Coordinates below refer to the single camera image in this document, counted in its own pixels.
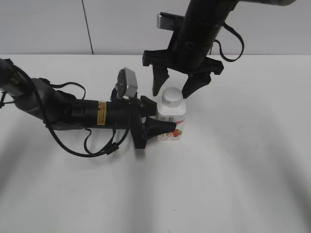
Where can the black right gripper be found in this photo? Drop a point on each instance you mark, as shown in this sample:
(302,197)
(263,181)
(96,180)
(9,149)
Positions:
(186,53)

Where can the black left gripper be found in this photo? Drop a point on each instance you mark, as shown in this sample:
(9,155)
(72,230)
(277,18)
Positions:
(127,114)

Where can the white bottle cap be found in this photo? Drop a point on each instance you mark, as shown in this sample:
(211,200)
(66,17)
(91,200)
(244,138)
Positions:
(172,97)

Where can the white yili yogurt bottle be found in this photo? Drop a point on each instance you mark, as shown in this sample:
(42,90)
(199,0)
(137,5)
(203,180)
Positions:
(171,114)

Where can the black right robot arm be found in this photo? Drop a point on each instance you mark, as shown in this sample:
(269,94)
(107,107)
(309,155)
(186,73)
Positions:
(211,12)

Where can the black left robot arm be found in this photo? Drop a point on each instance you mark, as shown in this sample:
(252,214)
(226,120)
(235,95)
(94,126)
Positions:
(64,112)

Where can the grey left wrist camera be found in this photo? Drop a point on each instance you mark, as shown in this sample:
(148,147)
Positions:
(126,84)

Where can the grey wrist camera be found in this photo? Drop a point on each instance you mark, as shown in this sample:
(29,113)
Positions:
(126,84)
(169,22)

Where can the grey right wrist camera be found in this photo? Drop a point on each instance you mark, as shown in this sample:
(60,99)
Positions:
(169,22)

